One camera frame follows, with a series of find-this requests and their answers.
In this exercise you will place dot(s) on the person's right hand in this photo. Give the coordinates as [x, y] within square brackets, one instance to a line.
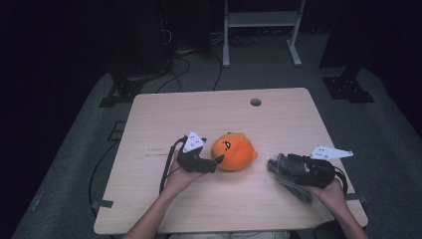
[328, 197]

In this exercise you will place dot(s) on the person's left hand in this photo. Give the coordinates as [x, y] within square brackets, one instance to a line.
[180, 179]

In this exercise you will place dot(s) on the grey tape strip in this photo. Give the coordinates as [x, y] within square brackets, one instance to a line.
[358, 198]
[103, 203]

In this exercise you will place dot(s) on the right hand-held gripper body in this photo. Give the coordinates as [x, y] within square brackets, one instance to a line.
[321, 166]

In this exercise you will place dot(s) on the white metal stand frame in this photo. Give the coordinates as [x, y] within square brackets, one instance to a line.
[262, 19]

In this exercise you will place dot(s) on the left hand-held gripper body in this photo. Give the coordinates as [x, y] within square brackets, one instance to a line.
[192, 156]

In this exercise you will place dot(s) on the orange plush toy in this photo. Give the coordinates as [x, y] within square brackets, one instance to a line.
[235, 152]

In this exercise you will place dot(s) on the black stand base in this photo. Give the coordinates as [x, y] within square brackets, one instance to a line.
[122, 94]
[346, 88]

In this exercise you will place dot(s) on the dark rounded object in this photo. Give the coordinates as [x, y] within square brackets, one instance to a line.
[326, 230]

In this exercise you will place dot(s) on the black rectangular floor frame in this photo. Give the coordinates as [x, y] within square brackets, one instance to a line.
[112, 131]

